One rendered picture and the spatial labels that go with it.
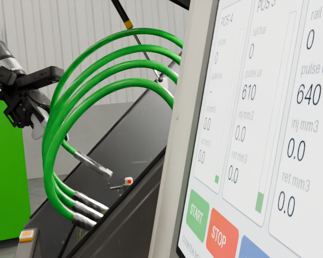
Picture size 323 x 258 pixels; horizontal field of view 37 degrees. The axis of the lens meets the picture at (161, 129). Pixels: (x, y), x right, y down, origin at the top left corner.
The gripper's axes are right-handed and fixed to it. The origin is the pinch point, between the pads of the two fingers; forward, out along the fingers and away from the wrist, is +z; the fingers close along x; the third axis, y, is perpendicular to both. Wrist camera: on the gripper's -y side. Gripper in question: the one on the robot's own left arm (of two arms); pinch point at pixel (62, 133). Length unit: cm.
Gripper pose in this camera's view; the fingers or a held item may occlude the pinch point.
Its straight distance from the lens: 112.3
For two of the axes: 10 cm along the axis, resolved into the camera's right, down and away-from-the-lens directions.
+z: 6.1, 7.0, -3.7
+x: -4.3, -1.0, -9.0
